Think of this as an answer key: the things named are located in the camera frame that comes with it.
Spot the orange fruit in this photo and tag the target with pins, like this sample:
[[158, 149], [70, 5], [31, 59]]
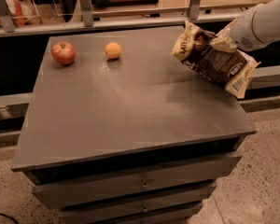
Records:
[[113, 50]]

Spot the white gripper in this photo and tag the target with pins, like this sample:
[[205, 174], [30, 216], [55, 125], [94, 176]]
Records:
[[242, 32]]

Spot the brown chip bag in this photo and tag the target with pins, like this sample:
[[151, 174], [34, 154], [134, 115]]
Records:
[[230, 71]]

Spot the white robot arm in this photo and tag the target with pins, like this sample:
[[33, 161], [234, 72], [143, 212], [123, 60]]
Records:
[[254, 29]]

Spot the orange white plastic bag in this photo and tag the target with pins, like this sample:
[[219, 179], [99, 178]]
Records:
[[20, 13]]

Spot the grey drawer cabinet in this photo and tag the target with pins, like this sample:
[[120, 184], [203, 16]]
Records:
[[139, 139]]

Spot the metal railing frame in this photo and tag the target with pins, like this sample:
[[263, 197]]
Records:
[[49, 19]]

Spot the black wooden handled tool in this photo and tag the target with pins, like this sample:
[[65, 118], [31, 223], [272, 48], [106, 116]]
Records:
[[112, 3]]

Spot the red apple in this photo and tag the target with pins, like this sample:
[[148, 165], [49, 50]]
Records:
[[63, 53]]

